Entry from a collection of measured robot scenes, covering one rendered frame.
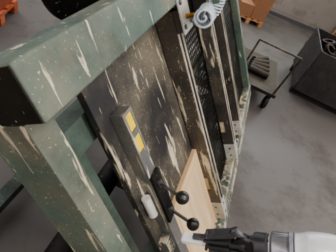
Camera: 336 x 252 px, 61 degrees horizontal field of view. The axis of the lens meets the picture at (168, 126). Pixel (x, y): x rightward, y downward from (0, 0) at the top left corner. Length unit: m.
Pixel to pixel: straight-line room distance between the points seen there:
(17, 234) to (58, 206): 1.76
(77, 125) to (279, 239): 0.56
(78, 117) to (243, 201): 2.50
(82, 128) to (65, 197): 0.20
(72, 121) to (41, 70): 0.27
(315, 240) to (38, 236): 1.93
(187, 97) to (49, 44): 0.74
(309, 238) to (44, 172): 0.60
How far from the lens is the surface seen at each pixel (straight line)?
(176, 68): 1.09
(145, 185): 0.87
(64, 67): 0.50
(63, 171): 0.55
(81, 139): 0.72
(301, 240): 0.79
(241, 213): 2.95
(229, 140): 1.83
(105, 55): 0.59
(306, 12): 8.81
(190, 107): 1.16
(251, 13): 7.10
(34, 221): 2.41
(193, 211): 1.29
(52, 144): 0.53
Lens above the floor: 2.17
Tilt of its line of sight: 42 degrees down
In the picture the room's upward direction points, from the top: 25 degrees clockwise
